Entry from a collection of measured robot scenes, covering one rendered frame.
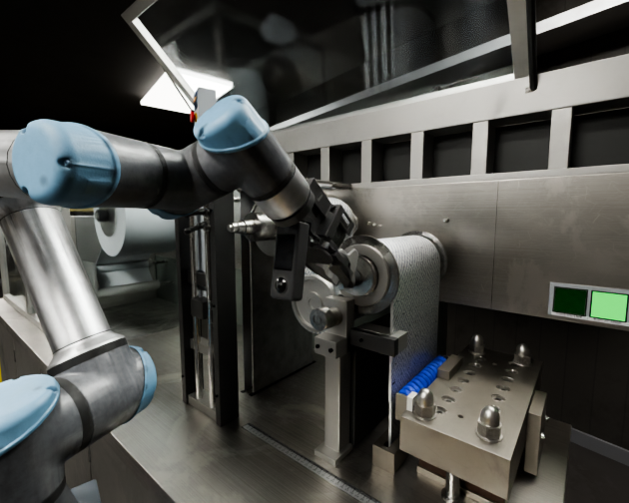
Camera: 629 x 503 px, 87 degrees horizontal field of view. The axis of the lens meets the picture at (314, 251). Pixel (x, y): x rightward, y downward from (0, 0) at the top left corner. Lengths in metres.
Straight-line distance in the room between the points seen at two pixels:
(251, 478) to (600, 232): 0.80
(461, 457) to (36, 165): 0.63
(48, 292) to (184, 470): 0.39
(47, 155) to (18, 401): 0.34
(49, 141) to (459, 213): 0.79
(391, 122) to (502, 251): 0.44
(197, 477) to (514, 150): 0.96
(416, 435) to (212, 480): 0.36
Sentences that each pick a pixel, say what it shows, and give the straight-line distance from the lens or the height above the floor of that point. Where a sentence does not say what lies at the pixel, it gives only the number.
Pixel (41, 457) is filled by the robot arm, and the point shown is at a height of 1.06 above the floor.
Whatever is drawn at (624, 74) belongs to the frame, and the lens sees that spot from 0.90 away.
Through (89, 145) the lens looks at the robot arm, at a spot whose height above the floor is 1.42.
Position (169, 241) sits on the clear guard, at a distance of 1.45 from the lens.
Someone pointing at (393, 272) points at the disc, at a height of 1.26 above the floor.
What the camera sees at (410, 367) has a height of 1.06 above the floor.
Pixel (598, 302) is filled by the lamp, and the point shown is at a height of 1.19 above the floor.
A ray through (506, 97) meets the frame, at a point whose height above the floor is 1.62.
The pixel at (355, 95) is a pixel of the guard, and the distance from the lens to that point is 1.07.
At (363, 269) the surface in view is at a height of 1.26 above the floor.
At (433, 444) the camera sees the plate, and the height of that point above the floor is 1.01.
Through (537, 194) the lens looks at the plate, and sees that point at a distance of 0.86.
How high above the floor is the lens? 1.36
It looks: 6 degrees down
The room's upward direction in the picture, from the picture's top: straight up
